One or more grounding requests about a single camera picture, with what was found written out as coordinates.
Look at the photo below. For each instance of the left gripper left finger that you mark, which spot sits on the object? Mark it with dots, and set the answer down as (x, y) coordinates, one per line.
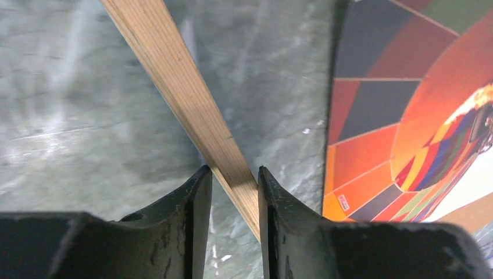
(166, 239)

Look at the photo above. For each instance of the brown cardboard backing board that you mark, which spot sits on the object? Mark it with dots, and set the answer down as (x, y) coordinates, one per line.
(471, 217)

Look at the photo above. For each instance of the blue wooden picture frame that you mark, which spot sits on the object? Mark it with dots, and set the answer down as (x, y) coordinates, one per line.
(151, 33)

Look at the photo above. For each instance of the hot air balloon photo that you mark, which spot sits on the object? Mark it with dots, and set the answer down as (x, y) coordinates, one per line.
(411, 107)

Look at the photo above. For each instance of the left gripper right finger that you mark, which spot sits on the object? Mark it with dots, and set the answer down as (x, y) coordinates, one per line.
(299, 243)

